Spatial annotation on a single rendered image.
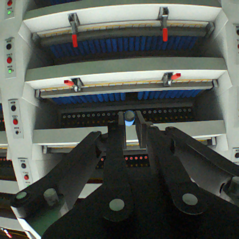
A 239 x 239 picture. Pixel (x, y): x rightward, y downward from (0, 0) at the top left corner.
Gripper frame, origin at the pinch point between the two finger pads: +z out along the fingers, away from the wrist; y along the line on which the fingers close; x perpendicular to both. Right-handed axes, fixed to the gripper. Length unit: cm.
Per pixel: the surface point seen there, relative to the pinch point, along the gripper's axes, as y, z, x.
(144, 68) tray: 5.6, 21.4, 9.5
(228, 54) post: 30.8, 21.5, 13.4
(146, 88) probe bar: 6.4, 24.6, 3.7
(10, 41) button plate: -34.2, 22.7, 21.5
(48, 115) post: -30.0, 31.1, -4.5
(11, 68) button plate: -34.2, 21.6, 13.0
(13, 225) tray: -49, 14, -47
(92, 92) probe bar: -10.3, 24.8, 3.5
